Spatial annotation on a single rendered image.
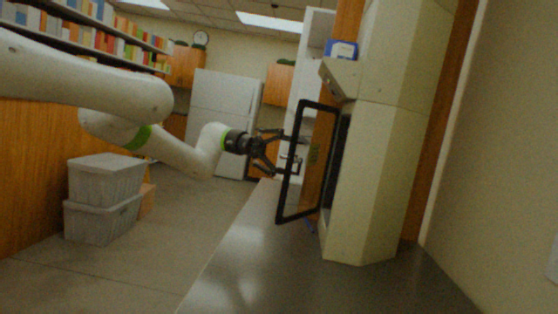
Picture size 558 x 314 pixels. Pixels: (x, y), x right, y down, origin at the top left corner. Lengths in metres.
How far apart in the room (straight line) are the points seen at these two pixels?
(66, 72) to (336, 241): 0.78
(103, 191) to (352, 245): 2.31
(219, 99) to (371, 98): 5.15
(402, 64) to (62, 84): 0.80
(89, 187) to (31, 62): 2.41
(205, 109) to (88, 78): 5.36
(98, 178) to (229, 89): 3.49
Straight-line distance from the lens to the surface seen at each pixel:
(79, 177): 3.09
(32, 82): 0.71
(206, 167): 1.26
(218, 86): 6.05
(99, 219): 3.08
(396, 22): 1.03
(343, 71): 0.99
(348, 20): 1.40
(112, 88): 0.80
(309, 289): 0.88
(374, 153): 1.00
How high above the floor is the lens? 1.34
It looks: 7 degrees down
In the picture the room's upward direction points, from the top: 11 degrees clockwise
